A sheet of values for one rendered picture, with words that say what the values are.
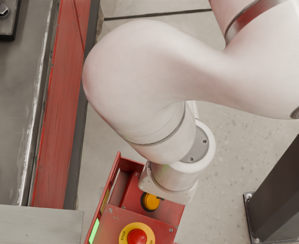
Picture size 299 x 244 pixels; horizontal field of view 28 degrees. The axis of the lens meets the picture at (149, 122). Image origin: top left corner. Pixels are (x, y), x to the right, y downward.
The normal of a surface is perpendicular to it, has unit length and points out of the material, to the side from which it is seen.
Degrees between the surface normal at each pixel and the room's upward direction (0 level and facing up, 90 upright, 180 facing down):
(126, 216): 0
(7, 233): 0
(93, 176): 0
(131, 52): 41
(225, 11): 73
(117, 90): 60
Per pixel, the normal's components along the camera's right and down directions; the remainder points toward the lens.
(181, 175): -0.20, 0.92
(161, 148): 0.29, 0.91
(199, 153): 0.16, -0.26
